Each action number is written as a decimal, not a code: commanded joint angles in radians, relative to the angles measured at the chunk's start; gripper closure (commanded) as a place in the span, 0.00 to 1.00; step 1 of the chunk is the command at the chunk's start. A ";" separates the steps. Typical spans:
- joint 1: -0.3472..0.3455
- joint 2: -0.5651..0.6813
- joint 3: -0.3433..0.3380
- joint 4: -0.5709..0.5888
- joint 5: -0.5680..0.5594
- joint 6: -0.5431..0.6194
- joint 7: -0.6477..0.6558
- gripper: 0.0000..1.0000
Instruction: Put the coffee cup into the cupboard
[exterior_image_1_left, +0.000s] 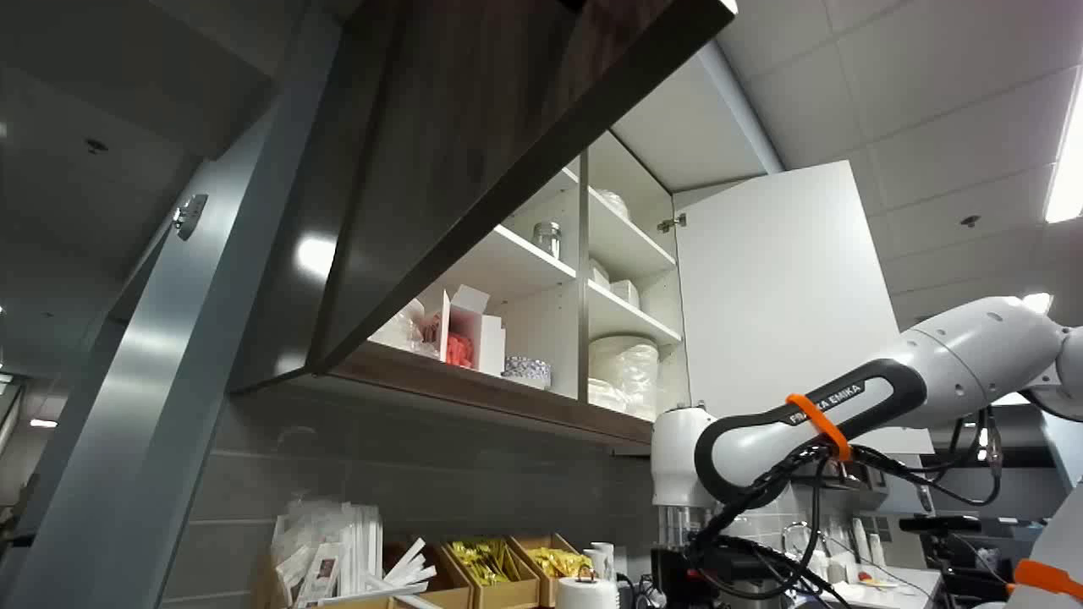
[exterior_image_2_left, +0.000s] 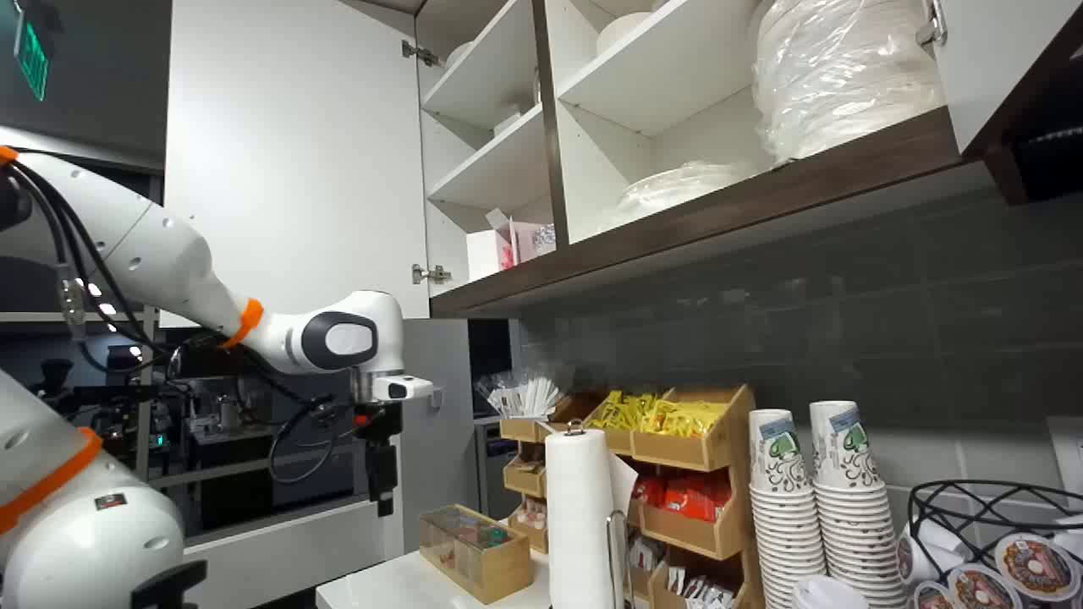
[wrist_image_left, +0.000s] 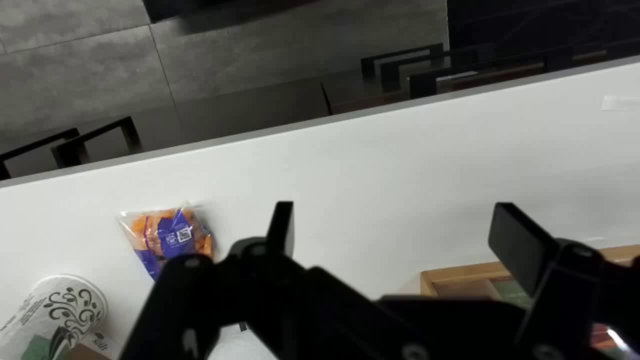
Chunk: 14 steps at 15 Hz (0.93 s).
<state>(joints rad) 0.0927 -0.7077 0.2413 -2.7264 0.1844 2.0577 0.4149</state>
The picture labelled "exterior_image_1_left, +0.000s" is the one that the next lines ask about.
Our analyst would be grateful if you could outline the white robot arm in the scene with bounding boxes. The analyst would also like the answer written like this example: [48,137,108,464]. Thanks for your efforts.
[650,298,1081,609]

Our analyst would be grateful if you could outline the white cupboard with shelves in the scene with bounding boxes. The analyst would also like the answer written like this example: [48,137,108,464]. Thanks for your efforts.
[339,48,776,453]

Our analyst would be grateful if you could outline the white cupboard door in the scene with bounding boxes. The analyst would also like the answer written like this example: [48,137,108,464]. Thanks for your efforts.
[673,162,901,453]

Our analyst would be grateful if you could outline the metal jar on shelf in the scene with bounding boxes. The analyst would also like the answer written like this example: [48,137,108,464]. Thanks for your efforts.
[534,219,563,256]

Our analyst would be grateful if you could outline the white red carton box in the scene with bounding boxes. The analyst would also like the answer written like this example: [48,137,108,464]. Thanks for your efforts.
[437,286,503,377]

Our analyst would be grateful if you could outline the white bowls on shelf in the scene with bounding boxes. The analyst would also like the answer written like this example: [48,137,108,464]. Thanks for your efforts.
[590,261,641,309]

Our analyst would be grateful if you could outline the stack of white plates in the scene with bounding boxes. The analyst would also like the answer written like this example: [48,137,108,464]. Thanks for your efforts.
[590,335,659,419]

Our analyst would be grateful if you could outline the dark wood cabinet door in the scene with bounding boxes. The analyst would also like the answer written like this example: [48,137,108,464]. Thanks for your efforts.
[229,0,738,392]

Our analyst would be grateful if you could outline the wooden condiment organizer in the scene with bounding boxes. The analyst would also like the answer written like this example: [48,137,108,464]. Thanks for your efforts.
[418,535,592,609]

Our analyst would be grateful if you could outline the white paper towel roll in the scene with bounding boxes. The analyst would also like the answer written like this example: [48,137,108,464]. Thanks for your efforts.
[556,579,618,609]

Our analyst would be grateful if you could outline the bundle of white straws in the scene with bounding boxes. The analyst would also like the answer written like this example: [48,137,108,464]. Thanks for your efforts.
[267,497,437,609]

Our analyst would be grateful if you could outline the grey metal pillar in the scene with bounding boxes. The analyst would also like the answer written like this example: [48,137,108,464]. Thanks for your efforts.
[0,5,343,609]

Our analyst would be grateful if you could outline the ceiling light panel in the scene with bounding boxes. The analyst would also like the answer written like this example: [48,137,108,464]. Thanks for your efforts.
[1047,69,1083,223]

